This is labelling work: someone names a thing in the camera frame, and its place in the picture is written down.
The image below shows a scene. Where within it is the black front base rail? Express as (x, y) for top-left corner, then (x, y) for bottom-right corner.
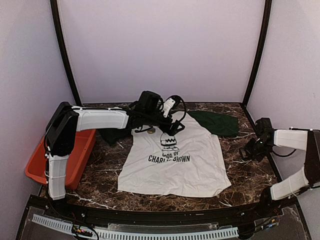
(29, 192), (298, 228)

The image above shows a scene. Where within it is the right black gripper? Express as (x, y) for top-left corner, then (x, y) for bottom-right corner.
(244, 137), (273, 162)

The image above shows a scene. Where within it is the left black frame post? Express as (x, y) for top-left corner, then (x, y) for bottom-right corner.
(50, 0), (82, 106)

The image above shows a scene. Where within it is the white green Charlie Brown shirt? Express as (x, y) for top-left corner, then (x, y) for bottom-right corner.
(98, 111), (232, 198)

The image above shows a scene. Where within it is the right black frame post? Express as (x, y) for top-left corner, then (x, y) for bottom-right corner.
(242, 0), (273, 108)

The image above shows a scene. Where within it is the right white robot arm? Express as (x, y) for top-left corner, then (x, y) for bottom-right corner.
(239, 117), (320, 217)

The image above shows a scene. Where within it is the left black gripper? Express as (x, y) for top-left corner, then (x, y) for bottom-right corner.
(145, 108), (186, 136)

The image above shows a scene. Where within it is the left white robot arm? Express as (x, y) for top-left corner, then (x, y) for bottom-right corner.
(43, 90), (185, 218)

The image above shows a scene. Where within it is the black frame post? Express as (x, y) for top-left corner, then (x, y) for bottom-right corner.
(242, 0), (273, 108)
(50, 0), (82, 106)

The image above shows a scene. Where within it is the red plastic bin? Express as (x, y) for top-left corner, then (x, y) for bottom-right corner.
(25, 129), (96, 190)

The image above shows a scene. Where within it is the white slotted cable duct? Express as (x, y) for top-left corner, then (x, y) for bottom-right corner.
(31, 214), (239, 240)

